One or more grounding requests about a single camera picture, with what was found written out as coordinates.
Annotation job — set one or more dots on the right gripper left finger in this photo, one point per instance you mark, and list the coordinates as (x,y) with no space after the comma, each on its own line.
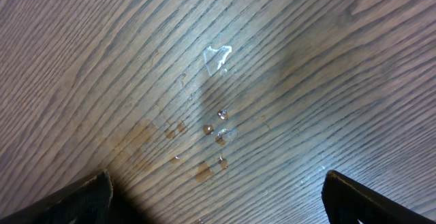
(85,201)

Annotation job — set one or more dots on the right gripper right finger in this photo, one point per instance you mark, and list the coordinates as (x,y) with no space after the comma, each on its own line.
(348,201)

